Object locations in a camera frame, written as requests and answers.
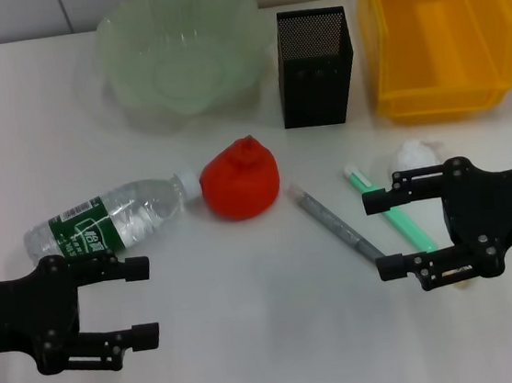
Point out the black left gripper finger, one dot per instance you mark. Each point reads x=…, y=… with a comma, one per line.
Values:
x=126, y=268
x=138, y=336

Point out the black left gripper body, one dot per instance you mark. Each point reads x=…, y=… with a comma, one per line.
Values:
x=20, y=315

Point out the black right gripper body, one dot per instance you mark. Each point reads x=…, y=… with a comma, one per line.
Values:
x=493, y=206

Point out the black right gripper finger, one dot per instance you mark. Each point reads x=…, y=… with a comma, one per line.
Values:
x=392, y=267
x=377, y=201

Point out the mint green pen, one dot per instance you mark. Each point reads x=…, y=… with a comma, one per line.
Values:
x=408, y=225

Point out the grey pen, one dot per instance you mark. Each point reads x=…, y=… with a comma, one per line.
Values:
x=333, y=222

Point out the clear water bottle green label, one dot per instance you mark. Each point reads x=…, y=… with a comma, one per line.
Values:
x=102, y=218

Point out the white paper ball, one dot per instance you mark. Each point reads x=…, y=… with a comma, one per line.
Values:
x=411, y=155

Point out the beige eraser with barcode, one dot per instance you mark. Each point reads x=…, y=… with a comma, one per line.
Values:
x=465, y=285

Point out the red-orange fruit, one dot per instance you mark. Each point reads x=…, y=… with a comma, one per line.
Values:
x=241, y=184

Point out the black mesh pen holder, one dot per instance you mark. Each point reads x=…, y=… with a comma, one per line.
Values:
x=314, y=92

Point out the yellow plastic bin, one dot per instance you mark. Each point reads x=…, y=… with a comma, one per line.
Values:
x=406, y=45

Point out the pale green glass bowl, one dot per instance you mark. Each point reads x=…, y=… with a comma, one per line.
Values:
x=174, y=39

